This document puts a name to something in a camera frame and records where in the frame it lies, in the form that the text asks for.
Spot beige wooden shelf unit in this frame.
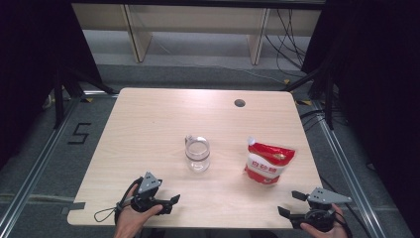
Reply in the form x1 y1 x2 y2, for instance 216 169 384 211
71 3 322 65

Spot black right gripper strap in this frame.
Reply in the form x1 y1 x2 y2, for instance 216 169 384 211
333 211 353 238

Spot thin grey cord loop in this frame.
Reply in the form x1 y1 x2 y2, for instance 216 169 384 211
93 206 119 223

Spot black floor cables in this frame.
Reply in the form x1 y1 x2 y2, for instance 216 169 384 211
299 108 348 133

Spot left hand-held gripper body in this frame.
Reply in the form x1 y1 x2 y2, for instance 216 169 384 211
130 172 173 216

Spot bundle of black cables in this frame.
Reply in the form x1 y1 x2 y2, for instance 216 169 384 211
263 9 309 78

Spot red and white sugar bag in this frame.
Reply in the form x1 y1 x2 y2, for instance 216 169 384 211
244 136 297 185

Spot grey floor tape strip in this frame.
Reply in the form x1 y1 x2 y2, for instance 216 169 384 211
0 192 86 216

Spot black gripper strap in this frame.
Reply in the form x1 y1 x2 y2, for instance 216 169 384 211
333 211 353 238
114 177 145 226

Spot clear glass jar with lid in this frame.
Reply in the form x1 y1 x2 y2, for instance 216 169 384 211
184 133 211 174

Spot black curtain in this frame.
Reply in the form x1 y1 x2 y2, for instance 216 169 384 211
0 0 104 170
301 0 420 232

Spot black metal stand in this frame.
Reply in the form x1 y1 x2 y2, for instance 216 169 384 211
280 65 335 131
52 65 119 130

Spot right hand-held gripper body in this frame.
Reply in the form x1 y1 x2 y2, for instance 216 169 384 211
292 187 353 232

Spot person's left hand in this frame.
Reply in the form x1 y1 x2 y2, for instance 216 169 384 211
113 183 164 231

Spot black left gripper strap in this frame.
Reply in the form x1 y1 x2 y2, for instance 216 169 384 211
114 177 145 226

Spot thin black right gripper cable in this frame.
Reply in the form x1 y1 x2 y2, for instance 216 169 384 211
345 202 374 238

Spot aluminium floor rail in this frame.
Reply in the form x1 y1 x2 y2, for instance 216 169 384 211
0 95 83 229
312 98 388 238

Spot person's right hand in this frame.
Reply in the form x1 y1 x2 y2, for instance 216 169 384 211
299 202 350 238

